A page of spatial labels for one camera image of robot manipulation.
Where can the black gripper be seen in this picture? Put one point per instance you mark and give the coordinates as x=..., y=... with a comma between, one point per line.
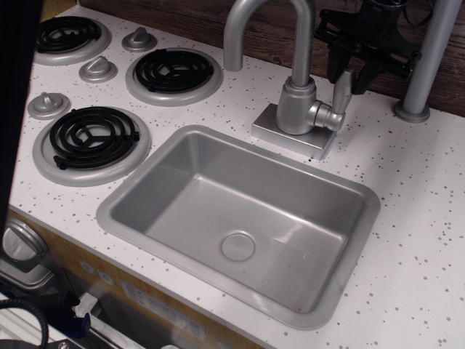
x=370, y=35

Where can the silver faucet lever handle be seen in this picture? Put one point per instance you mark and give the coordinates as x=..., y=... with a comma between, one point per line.
x=332, y=116

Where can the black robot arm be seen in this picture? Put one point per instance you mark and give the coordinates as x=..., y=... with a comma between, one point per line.
x=370, y=35

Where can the silver support pole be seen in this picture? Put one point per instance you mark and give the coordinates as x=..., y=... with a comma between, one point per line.
x=413, y=108

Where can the back right stove burner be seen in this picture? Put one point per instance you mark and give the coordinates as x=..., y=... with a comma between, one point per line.
x=173, y=77

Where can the stove burner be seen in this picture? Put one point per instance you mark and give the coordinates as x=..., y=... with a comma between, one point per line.
x=69, y=40
x=173, y=77
x=91, y=146

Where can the silver sink basin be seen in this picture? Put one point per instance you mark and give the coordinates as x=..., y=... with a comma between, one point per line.
x=278, y=235

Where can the silver knob top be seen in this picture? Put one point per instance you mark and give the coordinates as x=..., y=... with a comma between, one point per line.
x=139, y=41

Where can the silver knob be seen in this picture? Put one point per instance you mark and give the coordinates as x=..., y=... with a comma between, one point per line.
x=99, y=70
x=139, y=41
x=48, y=106

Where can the silver knob middle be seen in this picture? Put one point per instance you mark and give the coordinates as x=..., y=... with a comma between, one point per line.
x=99, y=70

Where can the front right stove burner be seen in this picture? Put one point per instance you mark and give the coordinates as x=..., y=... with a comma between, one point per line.
x=91, y=146

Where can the back left stove burner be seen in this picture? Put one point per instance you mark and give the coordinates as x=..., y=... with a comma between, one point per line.
x=69, y=40

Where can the silver knob lower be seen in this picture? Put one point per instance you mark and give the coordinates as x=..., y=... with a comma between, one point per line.
x=48, y=106

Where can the dark foreground object left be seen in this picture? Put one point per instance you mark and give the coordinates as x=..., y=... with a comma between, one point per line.
x=19, y=24

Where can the silver oven dial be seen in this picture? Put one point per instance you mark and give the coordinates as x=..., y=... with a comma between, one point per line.
x=21, y=246

